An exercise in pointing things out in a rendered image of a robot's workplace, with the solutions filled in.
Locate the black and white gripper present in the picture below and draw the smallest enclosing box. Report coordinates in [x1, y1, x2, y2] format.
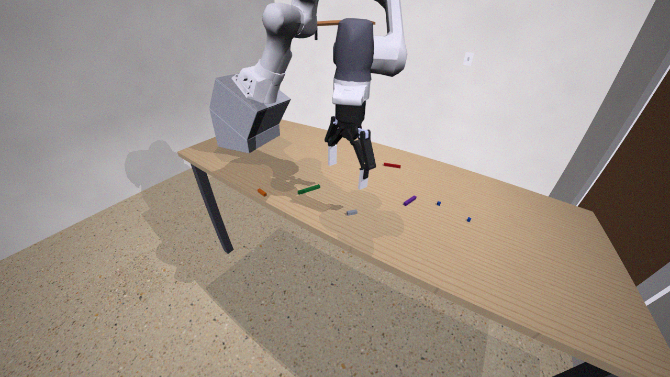
[325, 101, 376, 190]

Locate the green rod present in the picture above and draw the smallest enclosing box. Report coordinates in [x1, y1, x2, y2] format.
[298, 184, 320, 195]

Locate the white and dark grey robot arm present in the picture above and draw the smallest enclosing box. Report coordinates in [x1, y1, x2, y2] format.
[232, 0, 407, 106]

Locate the purple rod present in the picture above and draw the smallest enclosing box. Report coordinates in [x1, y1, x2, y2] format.
[403, 196, 417, 206]

